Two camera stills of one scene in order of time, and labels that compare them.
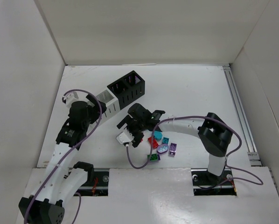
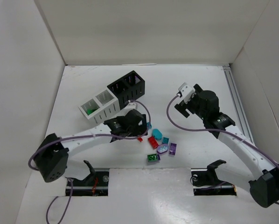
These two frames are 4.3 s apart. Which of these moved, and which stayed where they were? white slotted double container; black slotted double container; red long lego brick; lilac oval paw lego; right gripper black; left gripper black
Moved: right gripper black; left gripper black
Stayed: lilac oval paw lego; black slotted double container; red long lego brick; white slotted double container
